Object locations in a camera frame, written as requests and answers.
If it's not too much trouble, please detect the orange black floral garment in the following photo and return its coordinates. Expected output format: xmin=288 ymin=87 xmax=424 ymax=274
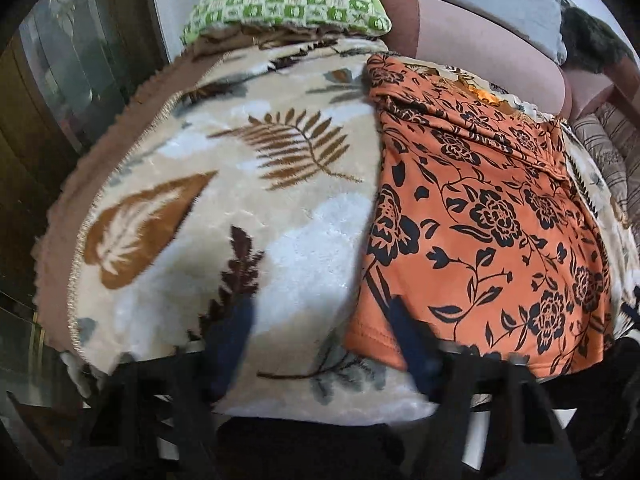
xmin=345 ymin=55 xmax=619 ymax=379

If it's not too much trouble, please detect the brown fringed bedspread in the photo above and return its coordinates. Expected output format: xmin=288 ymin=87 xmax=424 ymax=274
xmin=32 ymin=27 xmax=391 ymax=361

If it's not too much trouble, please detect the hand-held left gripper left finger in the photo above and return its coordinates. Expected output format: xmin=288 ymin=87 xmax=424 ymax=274
xmin=95 ymin=299 xmax=260 ymax=480

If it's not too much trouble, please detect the striped beige pillow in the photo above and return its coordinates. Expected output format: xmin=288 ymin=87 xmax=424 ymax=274
xmin=570 ymin=102 xmax=640 ymax=223

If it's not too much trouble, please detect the pink cushion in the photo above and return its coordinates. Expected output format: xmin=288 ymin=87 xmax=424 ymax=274
xmin=562 ymin=66 xmax=617 ymax=121

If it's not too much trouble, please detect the wooden glass door cabinet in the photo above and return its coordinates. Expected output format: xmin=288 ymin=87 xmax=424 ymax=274
xmin=0 ymin=0 xmax=168 ymax=461

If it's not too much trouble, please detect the cream leaf print blanket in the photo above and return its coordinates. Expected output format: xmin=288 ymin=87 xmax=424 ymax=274
xmin=67 ymin=37 xmax=640 ymax=426

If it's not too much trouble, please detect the dark furry cloth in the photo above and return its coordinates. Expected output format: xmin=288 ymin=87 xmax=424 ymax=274
xmin=559 ymin=0 xmax=637 ymax=74

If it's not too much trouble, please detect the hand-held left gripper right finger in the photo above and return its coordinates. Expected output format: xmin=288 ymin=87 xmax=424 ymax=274
xmin=388 ymin=299 xmax=577 ymax=480

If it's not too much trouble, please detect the pink and brown bolster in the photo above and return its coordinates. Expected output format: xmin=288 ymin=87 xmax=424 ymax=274
xmin=382 ymin=0 xmax=574 ymax=122

